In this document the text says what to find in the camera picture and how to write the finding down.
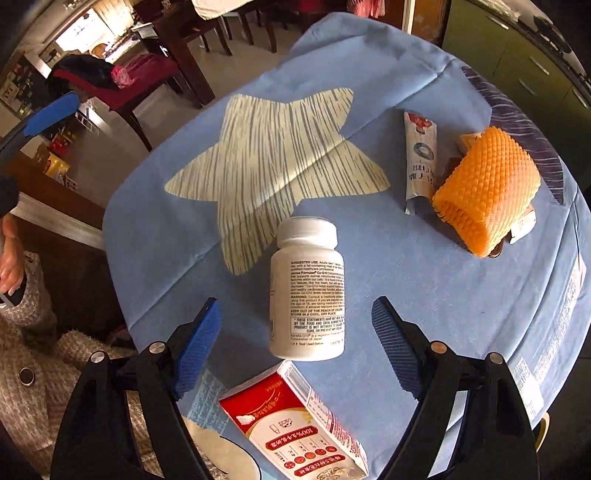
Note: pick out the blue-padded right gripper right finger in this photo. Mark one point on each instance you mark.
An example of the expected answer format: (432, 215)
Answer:
(495, 439)

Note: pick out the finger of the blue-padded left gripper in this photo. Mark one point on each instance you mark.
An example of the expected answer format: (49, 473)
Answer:
(36, 123)

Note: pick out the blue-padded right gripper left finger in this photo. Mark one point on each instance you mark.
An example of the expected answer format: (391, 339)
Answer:
(95, 439)

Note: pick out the red and white carton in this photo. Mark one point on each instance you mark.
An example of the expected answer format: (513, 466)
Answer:
(284, 418)

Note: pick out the orange foam fruit net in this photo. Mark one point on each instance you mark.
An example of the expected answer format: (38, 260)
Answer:
(485, 189)

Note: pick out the white pill bottle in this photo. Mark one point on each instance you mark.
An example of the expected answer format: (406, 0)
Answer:
(307, 292)

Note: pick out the white snack stick wrapper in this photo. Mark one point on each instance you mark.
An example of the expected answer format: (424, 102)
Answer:
(421, 150)

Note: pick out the green kitchen cabinets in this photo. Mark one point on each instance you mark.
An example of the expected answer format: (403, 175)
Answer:
(523, 53)

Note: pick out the person's left hand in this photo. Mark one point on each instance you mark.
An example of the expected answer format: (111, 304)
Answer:
(12, 258)

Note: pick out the red cushioned chair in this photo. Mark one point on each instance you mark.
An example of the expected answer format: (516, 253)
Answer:
(120, 88)

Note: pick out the beige knit jacket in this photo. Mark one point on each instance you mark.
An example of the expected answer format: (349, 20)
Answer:
(39, 369)

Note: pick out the dark wooden dining table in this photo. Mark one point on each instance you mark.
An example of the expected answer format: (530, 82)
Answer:
(182, 21)

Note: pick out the blue star-print tablecloth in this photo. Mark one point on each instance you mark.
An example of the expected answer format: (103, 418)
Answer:
(323, 135)

